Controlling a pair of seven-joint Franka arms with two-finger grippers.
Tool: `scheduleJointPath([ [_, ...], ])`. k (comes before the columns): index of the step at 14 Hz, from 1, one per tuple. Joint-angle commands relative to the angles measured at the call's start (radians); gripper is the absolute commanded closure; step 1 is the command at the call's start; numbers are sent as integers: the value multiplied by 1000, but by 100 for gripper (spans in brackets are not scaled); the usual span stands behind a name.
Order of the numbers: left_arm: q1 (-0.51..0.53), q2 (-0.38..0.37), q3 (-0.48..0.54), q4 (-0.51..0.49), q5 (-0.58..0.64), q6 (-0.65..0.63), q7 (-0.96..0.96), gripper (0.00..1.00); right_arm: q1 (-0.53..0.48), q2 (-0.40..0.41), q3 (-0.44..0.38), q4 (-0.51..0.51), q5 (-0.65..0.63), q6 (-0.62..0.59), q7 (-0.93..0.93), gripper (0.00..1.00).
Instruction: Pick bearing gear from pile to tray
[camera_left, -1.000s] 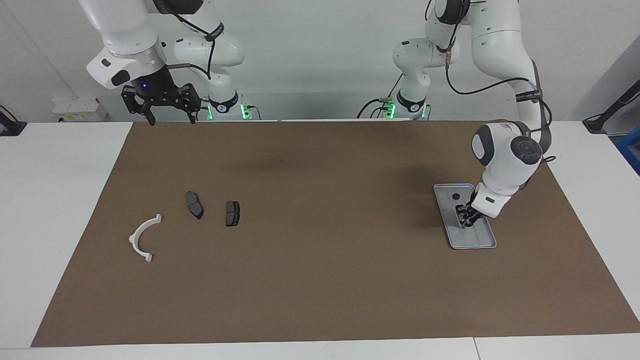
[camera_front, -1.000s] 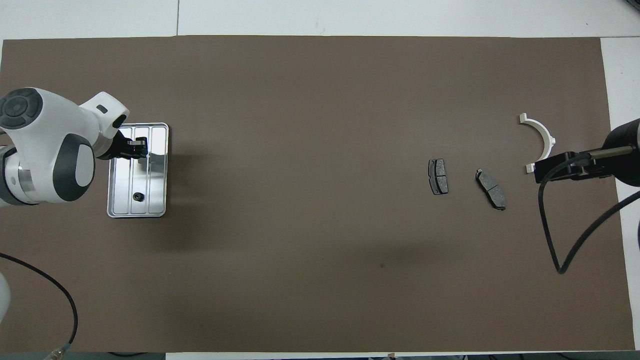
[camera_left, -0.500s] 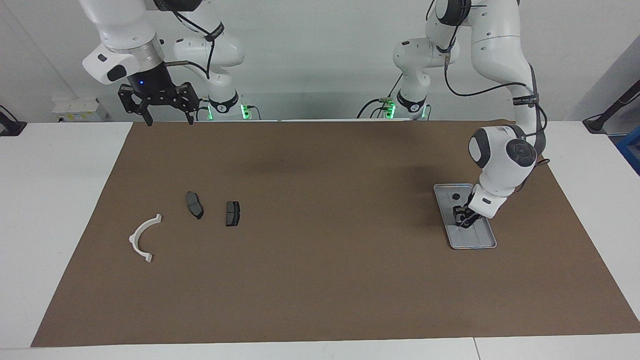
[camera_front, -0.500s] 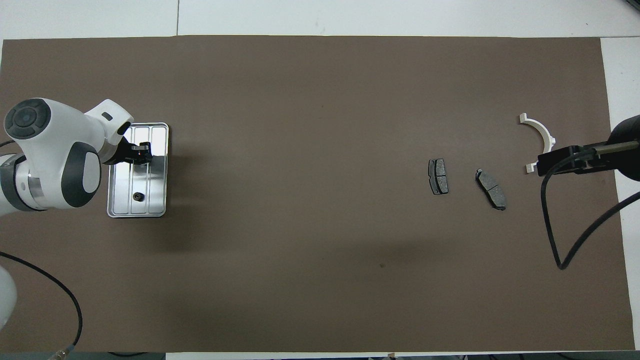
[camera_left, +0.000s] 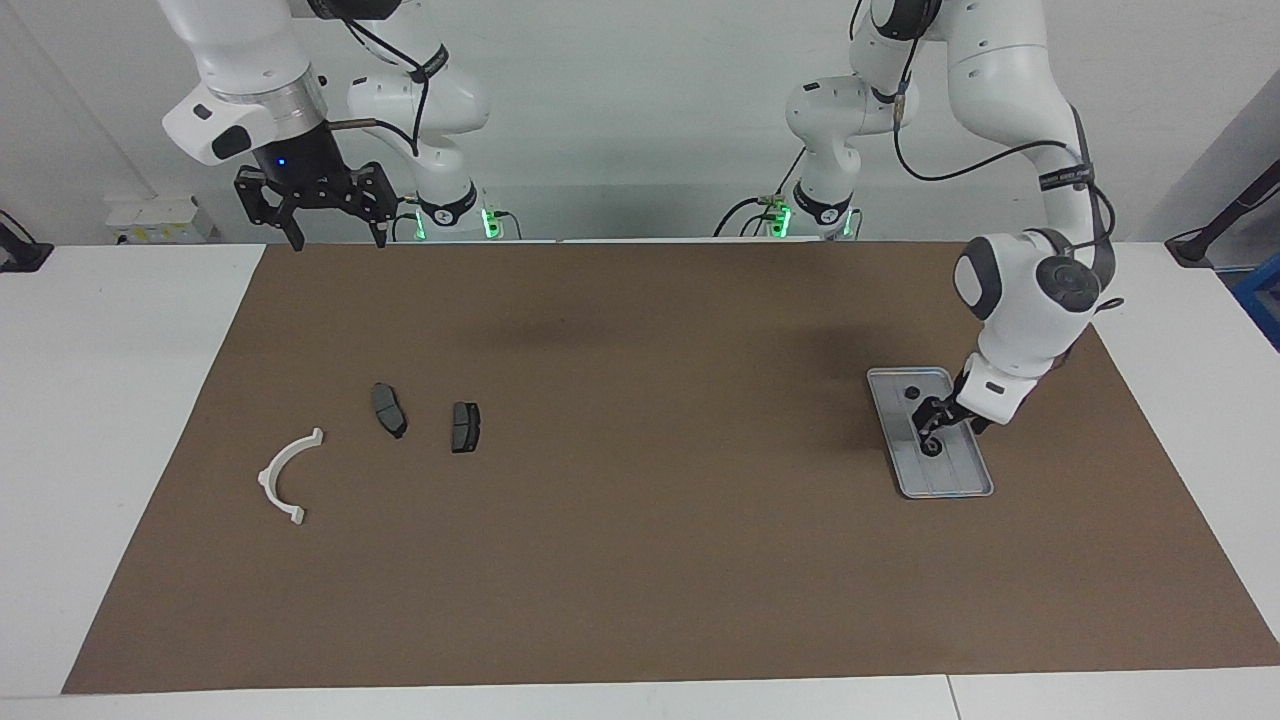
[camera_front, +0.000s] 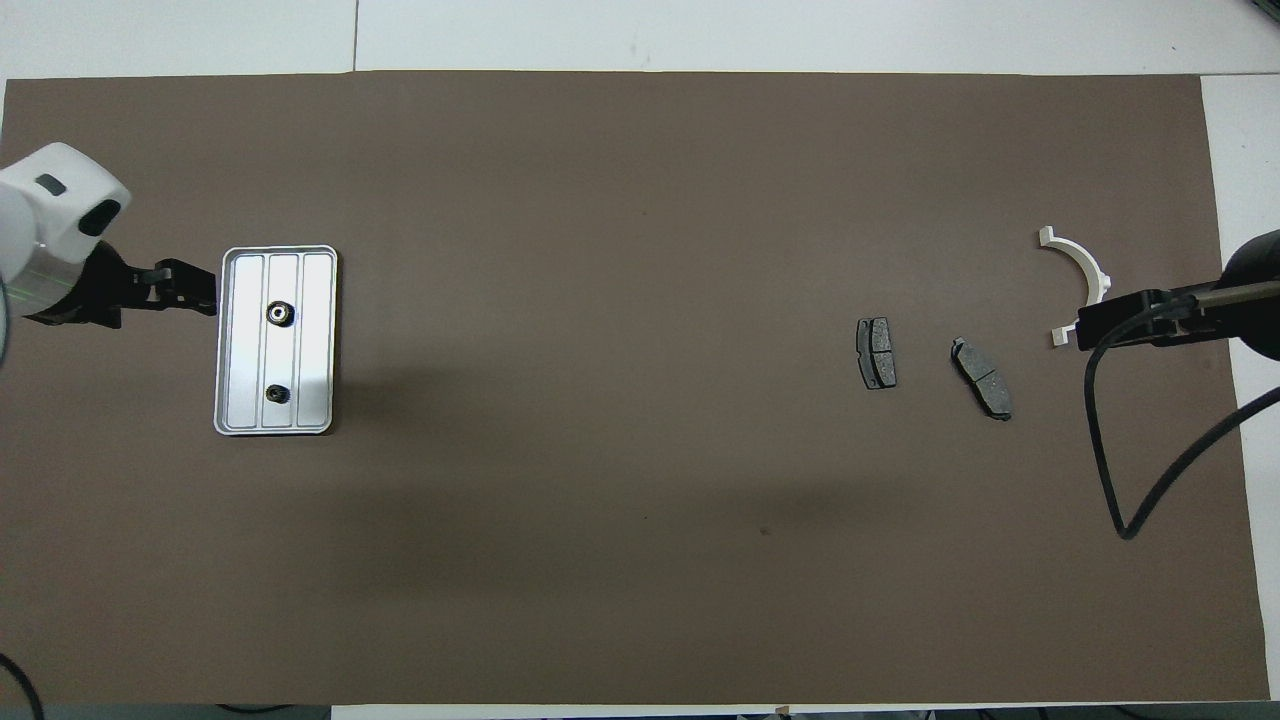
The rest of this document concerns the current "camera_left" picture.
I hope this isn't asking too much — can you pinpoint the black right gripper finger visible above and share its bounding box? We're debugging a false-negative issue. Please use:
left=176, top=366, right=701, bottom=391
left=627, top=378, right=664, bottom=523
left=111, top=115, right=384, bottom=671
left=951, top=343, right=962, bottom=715
left=234, top=167, right=306, bottom=252
left=349, top=161, right=399, bottom=249

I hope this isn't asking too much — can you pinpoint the silver metal tray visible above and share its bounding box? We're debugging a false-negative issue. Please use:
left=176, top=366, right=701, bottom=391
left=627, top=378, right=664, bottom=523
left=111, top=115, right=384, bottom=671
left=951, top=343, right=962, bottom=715
left=866, top=366, right=996, bottom=499

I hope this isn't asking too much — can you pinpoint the white box with yellow labels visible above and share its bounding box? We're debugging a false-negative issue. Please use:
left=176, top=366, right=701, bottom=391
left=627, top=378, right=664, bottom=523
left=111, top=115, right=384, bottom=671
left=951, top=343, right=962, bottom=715
left=104, top=195, right=217, bottom=247

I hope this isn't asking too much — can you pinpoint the curved dark brake pad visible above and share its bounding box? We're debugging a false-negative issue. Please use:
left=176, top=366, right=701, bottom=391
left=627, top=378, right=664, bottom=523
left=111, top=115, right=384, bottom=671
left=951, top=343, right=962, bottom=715
left=370, top=382, right=409, bottom=440

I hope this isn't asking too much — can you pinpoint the black clamp stand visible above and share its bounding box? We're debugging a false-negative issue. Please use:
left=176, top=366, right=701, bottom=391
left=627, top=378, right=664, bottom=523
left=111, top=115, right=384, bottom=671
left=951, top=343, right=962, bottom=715
left=0, top=210, right=54, bottom=274

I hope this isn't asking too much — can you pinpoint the black angled monitor stand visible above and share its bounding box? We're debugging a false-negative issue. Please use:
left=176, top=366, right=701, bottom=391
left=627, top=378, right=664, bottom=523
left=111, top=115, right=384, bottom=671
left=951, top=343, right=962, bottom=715
left=1165, top=158, right=1280, bottom=269

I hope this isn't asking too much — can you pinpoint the blue crate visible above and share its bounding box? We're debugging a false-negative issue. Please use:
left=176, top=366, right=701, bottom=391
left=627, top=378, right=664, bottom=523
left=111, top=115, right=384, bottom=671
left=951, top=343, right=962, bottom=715
left=1232, top=250, right=1280, bottom=351

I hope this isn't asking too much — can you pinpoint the brown table mat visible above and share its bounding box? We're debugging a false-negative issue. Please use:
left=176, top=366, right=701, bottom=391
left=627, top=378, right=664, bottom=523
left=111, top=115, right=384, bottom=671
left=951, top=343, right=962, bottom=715
left=62, top=240, right=1280, bottom=695

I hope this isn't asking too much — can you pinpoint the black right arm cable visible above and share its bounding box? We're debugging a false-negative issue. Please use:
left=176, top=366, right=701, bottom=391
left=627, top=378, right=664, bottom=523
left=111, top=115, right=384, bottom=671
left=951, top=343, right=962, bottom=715
left=325, top=5, right=441, bottom=161

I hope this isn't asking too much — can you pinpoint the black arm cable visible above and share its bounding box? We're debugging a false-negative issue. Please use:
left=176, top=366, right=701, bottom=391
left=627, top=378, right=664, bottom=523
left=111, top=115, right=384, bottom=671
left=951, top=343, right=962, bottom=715
left=890, top=60, right=1125, bottom=313
left=325, top=5, right=441, bottom=161

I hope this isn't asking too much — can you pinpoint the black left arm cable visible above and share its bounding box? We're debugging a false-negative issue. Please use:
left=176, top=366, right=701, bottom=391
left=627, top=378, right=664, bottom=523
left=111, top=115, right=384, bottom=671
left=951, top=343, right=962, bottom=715
left=890, top=60, right=1125, bottom=313

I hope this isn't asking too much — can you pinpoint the white curved plastic bracket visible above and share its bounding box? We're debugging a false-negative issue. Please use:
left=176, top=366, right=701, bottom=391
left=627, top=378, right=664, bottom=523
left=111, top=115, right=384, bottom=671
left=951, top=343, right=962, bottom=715
left=257, top=427, right=326, bottom=526

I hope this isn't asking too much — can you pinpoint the black base cable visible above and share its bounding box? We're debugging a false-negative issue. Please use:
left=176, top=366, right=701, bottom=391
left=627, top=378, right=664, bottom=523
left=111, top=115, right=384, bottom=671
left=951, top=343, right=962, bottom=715
left=713, top=150, right=807, bottom=239

